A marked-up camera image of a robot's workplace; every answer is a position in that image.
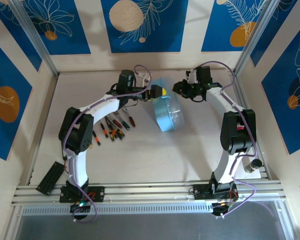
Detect blue clear-lid plastic tool box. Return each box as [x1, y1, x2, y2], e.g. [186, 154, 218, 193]
[151, 77, 186, 133]

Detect red-handled ratchet wrench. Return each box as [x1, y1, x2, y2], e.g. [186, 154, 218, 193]
[123, 106, 136, 127]

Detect green-handled ratchet wrench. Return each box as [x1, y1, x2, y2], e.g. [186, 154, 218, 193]
[114, 111, 131, 131]

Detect black brass cylinder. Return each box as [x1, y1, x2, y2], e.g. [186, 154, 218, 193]
[244, 158, 262, 175]

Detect white mounting plate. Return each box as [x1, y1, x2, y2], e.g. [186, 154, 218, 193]
[241, 163, 269, 180]

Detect black aluminium extrusion bar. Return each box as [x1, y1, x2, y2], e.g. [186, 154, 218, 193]
[36, 161, 67, 196]

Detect grey metal sheet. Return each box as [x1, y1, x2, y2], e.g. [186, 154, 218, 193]
[13, 199, 300, 240]

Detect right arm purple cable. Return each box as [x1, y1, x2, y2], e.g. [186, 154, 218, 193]
[196, 60, 260, 221]

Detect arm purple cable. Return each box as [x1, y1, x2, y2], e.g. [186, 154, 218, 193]
[63, 64, 155, 225]
[196, 60, 260, 221]

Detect aluminium upright frame post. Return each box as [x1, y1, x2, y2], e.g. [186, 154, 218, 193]
[233, 0, 300, 77]
[8, 0, 60, 77]

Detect aluminium table side rail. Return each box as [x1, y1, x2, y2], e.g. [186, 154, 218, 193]
[26, 73, 58, 186]
[228, 69, 270, 180]

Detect aluminium frame cross rails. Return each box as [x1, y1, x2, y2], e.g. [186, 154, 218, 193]
[11, 181, 287, 207]

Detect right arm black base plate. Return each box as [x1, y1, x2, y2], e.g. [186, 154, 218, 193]
[193, 183, 238, 201]

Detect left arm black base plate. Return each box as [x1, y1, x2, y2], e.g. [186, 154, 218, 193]
[59, 186, 106, 203]

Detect grey slotted cable duct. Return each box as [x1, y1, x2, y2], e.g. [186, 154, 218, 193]
[21, 201, 216, 217]

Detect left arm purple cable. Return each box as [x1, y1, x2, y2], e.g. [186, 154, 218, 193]
[63, 64, 155, 225]

